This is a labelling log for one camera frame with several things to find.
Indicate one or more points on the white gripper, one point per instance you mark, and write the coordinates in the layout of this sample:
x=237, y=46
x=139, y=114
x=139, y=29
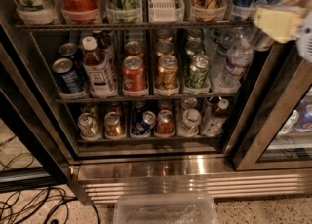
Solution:
x=305, y=41

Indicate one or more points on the Pepsi can behind right door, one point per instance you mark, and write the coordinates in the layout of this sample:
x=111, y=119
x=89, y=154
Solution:
x=304, y=122

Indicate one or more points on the green LaCroix can middle rear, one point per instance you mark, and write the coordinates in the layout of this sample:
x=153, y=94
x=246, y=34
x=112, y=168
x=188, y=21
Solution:
x=194, y=47

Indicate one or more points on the green LaCroix can middle front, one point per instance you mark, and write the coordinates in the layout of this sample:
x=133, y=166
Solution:
x=197, y=71

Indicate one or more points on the right glass fridge door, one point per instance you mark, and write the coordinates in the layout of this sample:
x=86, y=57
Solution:
x=290, y=85

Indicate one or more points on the glass fridge door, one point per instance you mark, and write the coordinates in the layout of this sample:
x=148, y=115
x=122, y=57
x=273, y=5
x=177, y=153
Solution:
x=29, y=157
x=290, y=85

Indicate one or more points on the orange LaCroix can middle rear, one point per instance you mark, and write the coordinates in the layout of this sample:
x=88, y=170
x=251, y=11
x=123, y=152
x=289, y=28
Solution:
x=164, y=48

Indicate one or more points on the orange LaCroix can middle front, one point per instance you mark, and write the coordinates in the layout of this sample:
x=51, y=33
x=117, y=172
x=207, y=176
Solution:
x=166, y=75

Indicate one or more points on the tea bottle bottom shelf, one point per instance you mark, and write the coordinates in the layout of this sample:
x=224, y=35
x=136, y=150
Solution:
x=214, y=115

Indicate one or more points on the red Coke can middle rear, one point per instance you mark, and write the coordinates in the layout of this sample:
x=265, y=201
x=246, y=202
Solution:
x=134, y=48

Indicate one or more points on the red coke can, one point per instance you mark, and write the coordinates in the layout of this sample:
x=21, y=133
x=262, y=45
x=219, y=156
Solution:
x=134, y=74
x=165, y=122
x=134, y=48

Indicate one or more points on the red Coke can bottom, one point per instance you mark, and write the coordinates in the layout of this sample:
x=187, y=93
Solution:
x=165, y=122

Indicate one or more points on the red Coke can middle front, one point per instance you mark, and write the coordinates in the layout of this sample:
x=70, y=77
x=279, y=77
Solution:
x=134, y=74

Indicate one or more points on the stainless fridge body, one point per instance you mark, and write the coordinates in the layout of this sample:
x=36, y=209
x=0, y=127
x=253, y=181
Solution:
x=102, y=168

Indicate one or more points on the blue Pepsi can bottom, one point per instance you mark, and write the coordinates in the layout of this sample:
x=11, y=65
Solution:
x=144, y=123

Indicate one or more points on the blue pepsi can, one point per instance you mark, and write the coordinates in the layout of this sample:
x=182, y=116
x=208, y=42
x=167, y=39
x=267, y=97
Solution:
x=144, y=123
x=66, y=76
x=71, y=51

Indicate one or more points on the orange can bottom shelf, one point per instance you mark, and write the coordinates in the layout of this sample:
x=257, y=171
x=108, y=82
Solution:
x=113, y=126

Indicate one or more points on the blue Pepsi can rear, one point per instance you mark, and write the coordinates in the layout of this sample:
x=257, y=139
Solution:
x=71, y=51

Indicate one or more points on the green white can bottom left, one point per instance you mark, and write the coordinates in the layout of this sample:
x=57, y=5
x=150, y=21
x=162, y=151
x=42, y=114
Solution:
x=88, y=125

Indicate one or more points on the blue Pepsi can front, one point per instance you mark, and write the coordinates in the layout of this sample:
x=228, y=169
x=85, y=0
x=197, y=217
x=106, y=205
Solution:
x=66, y=76

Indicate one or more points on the left glass fridge door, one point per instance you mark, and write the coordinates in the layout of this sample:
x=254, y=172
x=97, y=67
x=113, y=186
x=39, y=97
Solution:
x=29, y=157

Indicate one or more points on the clear water bottle rear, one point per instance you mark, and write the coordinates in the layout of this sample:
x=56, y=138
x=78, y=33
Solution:
x=225, y=39

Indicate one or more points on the clear water bottle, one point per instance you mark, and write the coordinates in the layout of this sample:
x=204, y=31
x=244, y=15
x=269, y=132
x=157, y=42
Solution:
x=239, y=58
x=189, y=124
x=225, y=39

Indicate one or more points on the clear water bottle front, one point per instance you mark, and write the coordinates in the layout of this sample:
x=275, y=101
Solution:
x=239, y=58

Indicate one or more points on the clear water bottle bottom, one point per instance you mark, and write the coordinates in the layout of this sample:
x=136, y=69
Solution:
x=189, y=124

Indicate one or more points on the tea bottle white cap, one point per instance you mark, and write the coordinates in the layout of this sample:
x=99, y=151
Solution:
x=97, y=67

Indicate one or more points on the clear plastic bin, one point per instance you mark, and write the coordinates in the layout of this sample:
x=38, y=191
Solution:
x=170, y=208

